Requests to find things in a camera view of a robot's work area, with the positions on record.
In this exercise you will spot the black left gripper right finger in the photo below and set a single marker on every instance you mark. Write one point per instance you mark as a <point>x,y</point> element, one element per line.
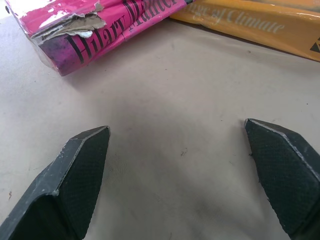
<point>287,180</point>

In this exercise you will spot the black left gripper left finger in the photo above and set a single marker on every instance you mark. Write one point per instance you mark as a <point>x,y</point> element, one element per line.
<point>62,190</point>

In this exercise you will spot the yellow book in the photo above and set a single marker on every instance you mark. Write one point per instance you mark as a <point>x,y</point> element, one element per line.
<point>252,22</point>

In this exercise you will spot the pink torn-cover book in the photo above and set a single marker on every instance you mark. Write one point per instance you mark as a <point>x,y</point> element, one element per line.
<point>105,32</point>

